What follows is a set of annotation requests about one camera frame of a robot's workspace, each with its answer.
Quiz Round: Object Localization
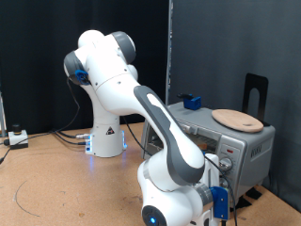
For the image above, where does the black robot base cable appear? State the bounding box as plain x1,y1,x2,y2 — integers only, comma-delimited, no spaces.
50,127,92,139
54,133,88,146

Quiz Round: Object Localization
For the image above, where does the vertical aluminium pole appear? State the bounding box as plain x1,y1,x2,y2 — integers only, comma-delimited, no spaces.
165,0,174,106

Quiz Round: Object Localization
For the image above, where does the black foam pad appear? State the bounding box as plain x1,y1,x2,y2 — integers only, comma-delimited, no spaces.
234,196,253,211
246,186,263,201

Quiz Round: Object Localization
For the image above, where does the black camera cable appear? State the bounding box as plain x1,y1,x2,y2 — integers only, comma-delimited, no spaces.
121,115,239,226

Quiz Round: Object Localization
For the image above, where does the white power adapter box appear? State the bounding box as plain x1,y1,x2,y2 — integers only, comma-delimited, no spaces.
8,123,29,151

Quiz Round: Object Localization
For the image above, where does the thin aluminium frame post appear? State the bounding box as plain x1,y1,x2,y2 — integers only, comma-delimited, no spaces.
0,92,8,138

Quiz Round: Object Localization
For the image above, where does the round wooden cutting board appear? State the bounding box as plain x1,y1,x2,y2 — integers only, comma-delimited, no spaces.
211,108,264,134

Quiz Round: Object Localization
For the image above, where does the long black hanging cable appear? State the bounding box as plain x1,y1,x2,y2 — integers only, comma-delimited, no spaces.
0,76,81,164

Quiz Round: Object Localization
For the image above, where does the blue cable clip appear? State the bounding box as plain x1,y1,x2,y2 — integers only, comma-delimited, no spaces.
74,69,91,87

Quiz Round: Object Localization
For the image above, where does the black metal bookend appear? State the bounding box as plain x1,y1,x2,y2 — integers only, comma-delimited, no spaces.
242,73,271,127

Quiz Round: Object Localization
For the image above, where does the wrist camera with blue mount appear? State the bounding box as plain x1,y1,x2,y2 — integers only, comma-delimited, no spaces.
209,186,230,221

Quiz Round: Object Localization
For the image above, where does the silver toaster oven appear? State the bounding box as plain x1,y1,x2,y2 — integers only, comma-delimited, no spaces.
140,101,277,208

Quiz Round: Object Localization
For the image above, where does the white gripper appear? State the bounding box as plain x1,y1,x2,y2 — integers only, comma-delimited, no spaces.
191,153,222,226

